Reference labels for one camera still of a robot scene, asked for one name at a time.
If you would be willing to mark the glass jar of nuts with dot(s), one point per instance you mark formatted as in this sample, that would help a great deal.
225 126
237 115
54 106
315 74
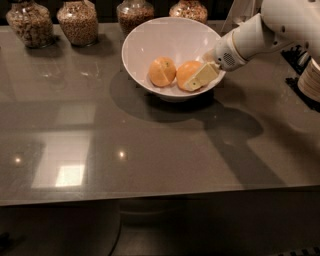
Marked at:
31 23

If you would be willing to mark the orange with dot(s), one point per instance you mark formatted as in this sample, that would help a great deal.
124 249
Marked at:
185 71
162 71

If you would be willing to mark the glass jar of beige grains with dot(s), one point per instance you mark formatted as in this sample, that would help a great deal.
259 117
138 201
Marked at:
78 21

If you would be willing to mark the glass jar of mixed cereal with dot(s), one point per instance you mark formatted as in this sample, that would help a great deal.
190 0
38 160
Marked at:
190 9

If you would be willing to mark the white ceramic bowl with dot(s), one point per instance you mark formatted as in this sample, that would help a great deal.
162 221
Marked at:
180 39

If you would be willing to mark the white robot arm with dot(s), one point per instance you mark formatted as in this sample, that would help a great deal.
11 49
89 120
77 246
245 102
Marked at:
278 24

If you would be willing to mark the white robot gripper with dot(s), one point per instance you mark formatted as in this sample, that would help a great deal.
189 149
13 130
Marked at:
225 53

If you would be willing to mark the glass jar of brown grains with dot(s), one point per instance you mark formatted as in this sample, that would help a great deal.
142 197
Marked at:
132 13

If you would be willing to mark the white picture frame stand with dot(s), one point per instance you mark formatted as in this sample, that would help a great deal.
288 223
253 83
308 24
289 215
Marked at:
240 11

